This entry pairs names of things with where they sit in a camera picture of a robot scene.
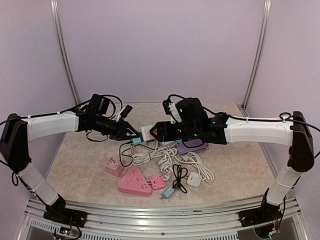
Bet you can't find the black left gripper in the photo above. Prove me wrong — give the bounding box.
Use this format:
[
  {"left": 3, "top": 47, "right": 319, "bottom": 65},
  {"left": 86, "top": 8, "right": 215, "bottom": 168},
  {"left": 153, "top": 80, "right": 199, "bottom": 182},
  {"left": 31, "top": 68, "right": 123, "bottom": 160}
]
[{"left": 94, "top": 114, "right": 140, "bottom": 141}]

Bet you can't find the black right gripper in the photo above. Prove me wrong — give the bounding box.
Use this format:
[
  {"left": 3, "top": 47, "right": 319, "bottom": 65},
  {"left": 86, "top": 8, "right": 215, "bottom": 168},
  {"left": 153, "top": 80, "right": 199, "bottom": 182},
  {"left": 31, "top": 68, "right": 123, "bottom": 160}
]
[{"left": 149, "top": 120, "right": 200, "bottom": 142}]

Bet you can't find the white cube socket adapter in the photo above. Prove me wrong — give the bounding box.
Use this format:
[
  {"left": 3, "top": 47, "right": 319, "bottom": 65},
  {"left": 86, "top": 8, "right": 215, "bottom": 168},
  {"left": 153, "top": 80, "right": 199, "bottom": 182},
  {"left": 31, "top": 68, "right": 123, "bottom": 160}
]
[{"left": 140, "top": 125, "right": 156, "bottom": 142}]

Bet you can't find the teal plug adapter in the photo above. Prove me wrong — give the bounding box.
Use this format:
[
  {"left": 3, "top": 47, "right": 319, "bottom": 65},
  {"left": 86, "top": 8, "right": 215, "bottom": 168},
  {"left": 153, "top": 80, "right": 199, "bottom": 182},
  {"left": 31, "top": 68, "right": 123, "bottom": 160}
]
[{"left": 132, "top": 136, "right": 144, "bottom": 145}]

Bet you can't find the white thick power cord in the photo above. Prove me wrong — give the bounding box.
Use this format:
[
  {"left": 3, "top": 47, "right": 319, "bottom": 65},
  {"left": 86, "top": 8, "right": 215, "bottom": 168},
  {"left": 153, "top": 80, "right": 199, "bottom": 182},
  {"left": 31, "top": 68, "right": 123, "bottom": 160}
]
[{"left": 131, "top": 141, "right": 215, "bottom": 183}]

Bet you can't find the pink cube socket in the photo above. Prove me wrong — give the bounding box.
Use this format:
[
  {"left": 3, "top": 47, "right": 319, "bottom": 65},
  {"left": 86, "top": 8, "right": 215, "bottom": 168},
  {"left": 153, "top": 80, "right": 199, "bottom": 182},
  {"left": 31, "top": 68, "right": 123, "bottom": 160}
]
[{"left": 104, "top": 157, "right": 125, "bottom": 177}]

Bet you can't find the pink square plug adapter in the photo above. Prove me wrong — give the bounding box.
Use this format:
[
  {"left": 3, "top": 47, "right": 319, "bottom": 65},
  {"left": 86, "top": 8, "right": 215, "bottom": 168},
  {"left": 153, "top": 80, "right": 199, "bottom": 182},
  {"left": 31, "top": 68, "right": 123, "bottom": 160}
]
[{"left": 149, "top": 174, "right": 166, "bottom": 191}]

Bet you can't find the pink triangular power strip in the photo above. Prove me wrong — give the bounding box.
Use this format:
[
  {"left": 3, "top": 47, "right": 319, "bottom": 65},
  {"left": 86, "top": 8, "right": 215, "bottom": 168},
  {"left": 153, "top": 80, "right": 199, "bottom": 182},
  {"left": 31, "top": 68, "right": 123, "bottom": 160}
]
[{"left": 117, "top": 166, "right": 152, "bottom": 197}]

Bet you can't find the white plug adapter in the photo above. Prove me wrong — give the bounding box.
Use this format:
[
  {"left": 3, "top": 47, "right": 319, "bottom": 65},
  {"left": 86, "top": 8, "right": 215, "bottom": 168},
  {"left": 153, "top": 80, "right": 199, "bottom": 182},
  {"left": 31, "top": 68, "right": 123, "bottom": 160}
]
[{"left": 186, "top": 172, "right": 201, "bottom": 188}]

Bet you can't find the light blue plug adapter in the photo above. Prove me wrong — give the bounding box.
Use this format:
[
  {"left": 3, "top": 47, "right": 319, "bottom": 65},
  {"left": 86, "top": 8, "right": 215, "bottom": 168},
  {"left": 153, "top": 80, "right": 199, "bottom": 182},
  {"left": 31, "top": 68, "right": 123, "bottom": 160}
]
[{"left": 160, "top": 186, "right": 176, "bottom": 200}]

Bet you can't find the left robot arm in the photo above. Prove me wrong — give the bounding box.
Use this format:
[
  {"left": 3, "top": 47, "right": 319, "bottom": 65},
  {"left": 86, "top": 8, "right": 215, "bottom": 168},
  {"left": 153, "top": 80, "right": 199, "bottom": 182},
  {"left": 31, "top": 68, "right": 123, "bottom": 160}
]
[{"left": 0, "top": 93, "right": 140, "bottom": 223}]

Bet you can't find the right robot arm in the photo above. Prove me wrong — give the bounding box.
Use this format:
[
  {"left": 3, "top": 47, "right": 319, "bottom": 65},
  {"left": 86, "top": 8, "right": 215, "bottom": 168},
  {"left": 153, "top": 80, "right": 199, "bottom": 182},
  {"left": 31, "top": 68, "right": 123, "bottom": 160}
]
[{"left": 149, "top": 97, "right": 315, "bottom": 222}]

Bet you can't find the purple power strip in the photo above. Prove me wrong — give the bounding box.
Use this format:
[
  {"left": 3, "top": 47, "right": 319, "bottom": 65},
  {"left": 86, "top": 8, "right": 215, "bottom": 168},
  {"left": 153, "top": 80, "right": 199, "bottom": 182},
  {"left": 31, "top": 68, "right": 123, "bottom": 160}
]
[{"left": 175, "top": 139, "right": 209, "bottom": 155}]

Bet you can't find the black coiled cable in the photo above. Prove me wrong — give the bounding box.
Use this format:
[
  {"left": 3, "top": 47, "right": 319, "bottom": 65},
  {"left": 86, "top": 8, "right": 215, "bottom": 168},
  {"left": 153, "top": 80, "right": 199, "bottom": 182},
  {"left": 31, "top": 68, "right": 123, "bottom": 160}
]
[{"left": 118, "top": 141, "right": 141, "bottom": 168}]

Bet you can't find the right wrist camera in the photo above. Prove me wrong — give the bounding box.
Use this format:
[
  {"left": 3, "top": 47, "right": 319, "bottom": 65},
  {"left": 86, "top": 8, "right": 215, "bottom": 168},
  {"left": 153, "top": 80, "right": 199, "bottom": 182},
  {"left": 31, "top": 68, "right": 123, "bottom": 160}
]
[{"left": 162, "top": 99, "right": 182, "bottom": 124}]

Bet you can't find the short black usb cable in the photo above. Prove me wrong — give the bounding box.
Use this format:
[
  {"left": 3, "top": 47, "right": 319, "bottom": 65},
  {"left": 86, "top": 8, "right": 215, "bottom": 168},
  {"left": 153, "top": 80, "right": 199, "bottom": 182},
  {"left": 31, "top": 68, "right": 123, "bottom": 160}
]
[{"left": 171, "top": 163, "right": 189, "bottom": 195}]

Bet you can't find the aluminium frame post right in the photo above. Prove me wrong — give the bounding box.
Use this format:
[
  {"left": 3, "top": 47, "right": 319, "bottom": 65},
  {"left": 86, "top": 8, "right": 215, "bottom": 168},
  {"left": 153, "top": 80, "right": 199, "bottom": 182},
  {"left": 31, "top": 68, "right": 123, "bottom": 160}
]
[{"left": 241, "top": 0, "right": 272, "bottom": 111}]

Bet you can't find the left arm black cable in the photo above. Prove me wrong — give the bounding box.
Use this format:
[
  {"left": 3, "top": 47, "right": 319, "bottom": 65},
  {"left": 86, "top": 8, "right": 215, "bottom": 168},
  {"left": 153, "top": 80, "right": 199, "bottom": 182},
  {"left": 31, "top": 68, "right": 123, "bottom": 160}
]
[{"left": 0, "top": 93, "right": 125, "bottom": 186}]

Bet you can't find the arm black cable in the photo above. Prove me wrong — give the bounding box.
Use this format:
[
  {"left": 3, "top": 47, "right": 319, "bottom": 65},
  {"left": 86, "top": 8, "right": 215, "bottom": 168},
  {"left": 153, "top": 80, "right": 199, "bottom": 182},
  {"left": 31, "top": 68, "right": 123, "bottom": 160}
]
[
  {"left": 0, "top": 93, "right": 125, "bottom": 186},
  {"left": 167, "top": 94, "right": 320, "bottom": 226}
]

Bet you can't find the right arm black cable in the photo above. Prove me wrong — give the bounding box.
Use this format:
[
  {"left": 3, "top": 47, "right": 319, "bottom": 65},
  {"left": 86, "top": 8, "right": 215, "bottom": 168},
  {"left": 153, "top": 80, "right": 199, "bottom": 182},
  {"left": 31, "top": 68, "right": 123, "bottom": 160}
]
[{"left": 167, "top": 94, "right": 320, "bottom": 226}]

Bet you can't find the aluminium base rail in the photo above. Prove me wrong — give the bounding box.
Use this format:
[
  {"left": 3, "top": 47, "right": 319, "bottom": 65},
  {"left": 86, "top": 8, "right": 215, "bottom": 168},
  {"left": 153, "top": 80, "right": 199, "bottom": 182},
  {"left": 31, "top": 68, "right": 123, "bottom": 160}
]
[{"left": 17, "top": 197, "right": 310, "bottom": 240}]

